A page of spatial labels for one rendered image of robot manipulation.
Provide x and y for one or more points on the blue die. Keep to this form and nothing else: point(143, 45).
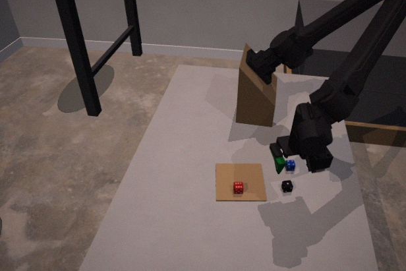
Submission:
point(290, 165)

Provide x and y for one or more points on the tan flat mat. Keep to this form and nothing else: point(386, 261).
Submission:
point(249, 174)

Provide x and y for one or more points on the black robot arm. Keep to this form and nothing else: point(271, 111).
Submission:
point(313, 122)

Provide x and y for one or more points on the red die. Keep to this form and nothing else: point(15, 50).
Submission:
point(238, 187)

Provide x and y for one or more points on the black die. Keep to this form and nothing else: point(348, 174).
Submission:
point(287, 186)

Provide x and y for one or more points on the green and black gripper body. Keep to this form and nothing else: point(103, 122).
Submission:
point(282, 143)

